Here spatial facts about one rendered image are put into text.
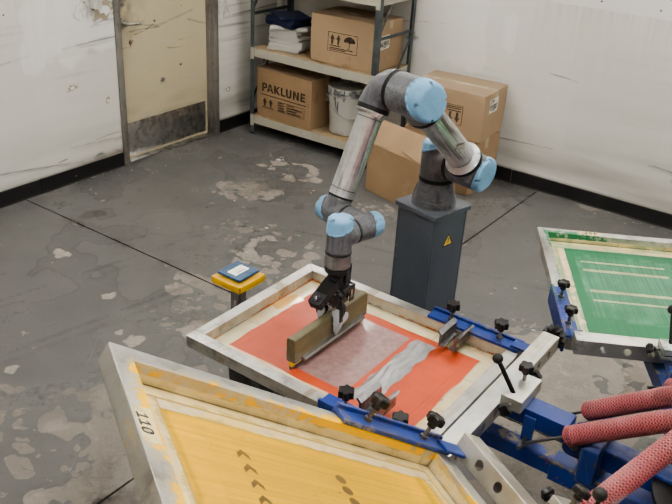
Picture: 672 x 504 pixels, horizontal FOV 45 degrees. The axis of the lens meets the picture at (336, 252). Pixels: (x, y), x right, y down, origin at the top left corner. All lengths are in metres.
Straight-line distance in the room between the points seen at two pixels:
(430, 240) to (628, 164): 3.38
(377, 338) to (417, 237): 0.46
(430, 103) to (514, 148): 3.99
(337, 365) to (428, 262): 0.60
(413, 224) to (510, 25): 3.49
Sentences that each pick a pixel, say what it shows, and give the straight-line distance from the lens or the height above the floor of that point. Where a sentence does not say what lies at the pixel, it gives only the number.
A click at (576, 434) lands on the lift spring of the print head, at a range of 2.03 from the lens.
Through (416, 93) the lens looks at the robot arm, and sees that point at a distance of 2.24.
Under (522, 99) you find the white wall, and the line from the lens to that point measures 6.11.
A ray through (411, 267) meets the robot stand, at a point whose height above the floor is 0.98.
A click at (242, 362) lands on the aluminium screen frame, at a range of 2.26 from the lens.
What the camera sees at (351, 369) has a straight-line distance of 2.31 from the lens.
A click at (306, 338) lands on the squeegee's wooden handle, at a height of 1.04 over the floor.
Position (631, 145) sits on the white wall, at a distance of 5.91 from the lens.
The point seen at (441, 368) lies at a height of 0.95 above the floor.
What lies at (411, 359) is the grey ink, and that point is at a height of 0.96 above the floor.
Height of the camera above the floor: 2.30
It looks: 27 degrees down
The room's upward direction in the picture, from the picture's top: 3 degrees clockwise
